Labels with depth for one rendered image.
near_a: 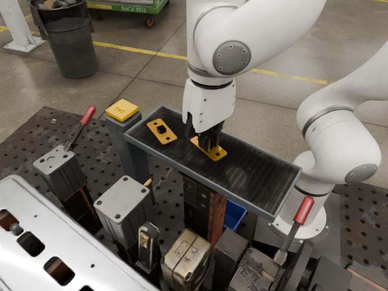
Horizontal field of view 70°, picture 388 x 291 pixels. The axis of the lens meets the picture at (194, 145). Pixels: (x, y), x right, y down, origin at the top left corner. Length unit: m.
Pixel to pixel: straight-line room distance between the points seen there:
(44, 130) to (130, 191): 0.95
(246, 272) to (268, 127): 1.99
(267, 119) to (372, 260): 1.67
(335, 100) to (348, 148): 0.12
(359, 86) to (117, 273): 0.62
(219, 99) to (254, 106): 2.17
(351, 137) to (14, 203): 0.79
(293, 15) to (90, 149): 1.10
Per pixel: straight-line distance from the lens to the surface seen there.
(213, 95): 0.48
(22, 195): 0.84
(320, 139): 0.66
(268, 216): 0.52
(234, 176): 0.56
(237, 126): 2.42
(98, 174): 1.21
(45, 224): 0.76
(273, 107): 2.70
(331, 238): 0.99
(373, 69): 0.64
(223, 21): 0.35
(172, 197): 1.08
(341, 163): 0.63
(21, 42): 4.13
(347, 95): 0.69
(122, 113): 0.71
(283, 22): 0.36
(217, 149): 0.60
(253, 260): 0.57
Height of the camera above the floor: 1.60
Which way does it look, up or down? 46 degrees down
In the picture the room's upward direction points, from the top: straight up
